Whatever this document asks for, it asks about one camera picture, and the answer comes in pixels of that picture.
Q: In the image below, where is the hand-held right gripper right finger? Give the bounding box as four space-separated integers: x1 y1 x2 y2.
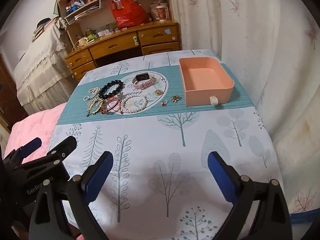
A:
207 151 293 240

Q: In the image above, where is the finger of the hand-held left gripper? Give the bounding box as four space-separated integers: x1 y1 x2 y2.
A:
10 137 42 161
46 136 77 166

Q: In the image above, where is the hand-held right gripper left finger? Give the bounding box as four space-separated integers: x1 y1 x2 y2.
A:
29 151 114 240

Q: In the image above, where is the gold and pearl bracelet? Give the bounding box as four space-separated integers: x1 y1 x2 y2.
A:
86 97 104 117

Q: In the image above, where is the small pearl chain bracelet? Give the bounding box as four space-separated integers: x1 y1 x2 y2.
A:
83 87 101 102

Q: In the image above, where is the black bead bracelet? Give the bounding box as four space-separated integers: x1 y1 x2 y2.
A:
98 79 125 100

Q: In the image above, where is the red string bracelet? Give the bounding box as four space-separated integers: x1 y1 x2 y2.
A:
109 97 124 115

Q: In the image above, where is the white pearl bracelet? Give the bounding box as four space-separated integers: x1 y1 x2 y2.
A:
123 94 148 114

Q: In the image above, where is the pink smartwatch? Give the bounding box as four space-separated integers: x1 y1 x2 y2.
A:
132 73 158 91

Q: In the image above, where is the pink plastic tray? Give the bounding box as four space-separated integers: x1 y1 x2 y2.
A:
179 57 235 107

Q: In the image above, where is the pink blanket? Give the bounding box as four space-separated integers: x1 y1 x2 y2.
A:
0 104 67 157

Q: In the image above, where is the brown wooden door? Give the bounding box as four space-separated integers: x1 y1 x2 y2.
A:
0 52 28 133

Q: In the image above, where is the white lace cover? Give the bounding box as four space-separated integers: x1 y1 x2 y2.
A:
14 17 76 115

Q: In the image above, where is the wooden desk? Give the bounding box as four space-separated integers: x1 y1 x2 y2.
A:
64 21 182 81

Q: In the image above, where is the cluster of toiletry tubes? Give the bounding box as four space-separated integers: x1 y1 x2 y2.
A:
65 0 87 15

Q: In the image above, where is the red plastic bag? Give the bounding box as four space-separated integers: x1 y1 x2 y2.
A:
109 0 151 29

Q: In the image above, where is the white leaf print curtain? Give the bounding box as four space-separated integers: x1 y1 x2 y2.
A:
166 0 320 220

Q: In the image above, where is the white wire rack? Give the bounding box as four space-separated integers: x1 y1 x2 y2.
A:
64 0 103 26

